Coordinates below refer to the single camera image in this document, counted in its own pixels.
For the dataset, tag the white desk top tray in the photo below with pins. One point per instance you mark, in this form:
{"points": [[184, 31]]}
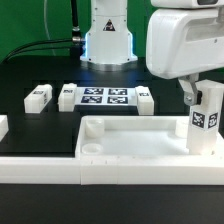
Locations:
{"points": [[141, 140]]}

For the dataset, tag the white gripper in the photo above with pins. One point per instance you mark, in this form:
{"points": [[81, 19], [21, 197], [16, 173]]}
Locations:
{"points": [[185, 37]]}

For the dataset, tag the marker sheet with tags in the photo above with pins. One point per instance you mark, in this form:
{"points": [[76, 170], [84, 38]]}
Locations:
{"points": [[105, 96]]}

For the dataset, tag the white L-shaped obstacle fence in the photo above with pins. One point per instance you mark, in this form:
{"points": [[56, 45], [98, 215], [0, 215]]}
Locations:
{"points": [[45, 170]]}

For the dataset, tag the white block left edge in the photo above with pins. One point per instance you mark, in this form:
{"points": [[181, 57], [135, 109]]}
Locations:
{"points": [[3, 126]]}

